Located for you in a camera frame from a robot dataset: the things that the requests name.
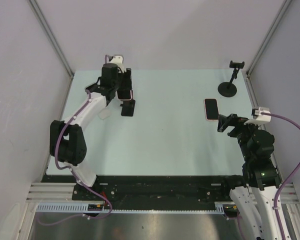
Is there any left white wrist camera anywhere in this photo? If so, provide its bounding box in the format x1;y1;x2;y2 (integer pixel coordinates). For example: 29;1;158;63
105;55;127;73

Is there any black round-base phone stand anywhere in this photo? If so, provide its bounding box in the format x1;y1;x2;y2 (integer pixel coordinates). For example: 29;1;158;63
217;60;245;98

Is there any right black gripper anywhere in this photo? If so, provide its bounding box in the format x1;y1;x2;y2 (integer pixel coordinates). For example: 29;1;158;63
216;112;261;161

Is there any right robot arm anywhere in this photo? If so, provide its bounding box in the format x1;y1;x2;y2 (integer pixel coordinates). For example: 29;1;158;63
217;114;289;240

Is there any white slotted cable duct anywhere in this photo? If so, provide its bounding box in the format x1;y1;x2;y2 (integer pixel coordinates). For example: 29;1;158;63
36;202;231;215

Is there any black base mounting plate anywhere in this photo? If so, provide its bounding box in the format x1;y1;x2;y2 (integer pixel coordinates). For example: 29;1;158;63
41;174;246;211

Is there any pink case phone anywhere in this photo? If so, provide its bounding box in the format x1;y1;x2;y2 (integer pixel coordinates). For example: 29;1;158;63
204;98;219;121

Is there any clear acrylic phone stand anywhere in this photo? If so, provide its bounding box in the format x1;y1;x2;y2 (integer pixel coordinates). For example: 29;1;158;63
98;107;112;120

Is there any black block phone stand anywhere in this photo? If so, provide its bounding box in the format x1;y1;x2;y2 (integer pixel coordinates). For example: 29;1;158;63
120;99;136;117

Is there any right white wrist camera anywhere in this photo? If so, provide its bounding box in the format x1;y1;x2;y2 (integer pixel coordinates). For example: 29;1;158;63
243;107;271;126

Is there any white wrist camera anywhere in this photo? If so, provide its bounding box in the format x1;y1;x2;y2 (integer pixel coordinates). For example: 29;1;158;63
243;107;271;126
105;55;127;73

